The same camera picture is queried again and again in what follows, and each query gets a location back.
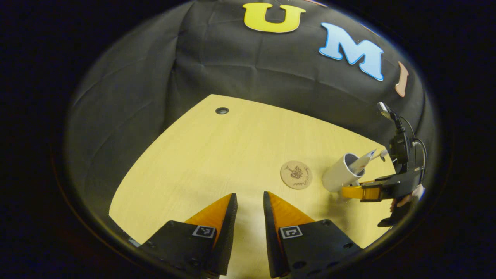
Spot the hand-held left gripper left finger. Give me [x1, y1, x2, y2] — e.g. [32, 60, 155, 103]
[138, 193, 238, 277]

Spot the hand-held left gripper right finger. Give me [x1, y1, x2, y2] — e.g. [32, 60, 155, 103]
[263, 191, 363, 279]

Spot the white toothpaste tube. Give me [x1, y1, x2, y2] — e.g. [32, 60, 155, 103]
[348, 149, 377, 174]

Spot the white cup with wooden handle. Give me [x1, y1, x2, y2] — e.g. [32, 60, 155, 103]
[322, 153, 367, 193]

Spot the round cork coaster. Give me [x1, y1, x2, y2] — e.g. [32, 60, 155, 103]
[281, 161, 313, 190]

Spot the light wooden desktop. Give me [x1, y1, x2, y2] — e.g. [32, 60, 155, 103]
[109, 94, 398, 279]

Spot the black backdrop cloth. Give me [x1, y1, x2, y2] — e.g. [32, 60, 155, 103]
[64, 0, 432, 217]

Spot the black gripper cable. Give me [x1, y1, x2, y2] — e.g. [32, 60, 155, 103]
[399, 116, 427, 183]

